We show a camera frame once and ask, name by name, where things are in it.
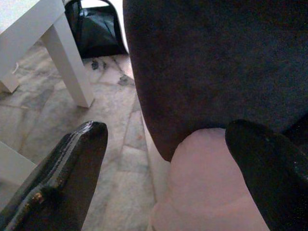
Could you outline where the white side table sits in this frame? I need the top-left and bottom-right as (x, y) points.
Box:
(0, 0), (95, 186)

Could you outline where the pink cat face pillow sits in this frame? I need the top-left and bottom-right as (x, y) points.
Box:
(148, 127), (271, 231)

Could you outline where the brown suede sofa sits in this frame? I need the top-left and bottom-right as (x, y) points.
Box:
(122, 0), (308, 162)

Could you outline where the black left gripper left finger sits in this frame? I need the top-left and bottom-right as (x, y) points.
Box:
(0, 121), (108, 231)

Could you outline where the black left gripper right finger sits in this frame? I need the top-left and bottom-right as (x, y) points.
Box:
(225, 119), (308, 231)

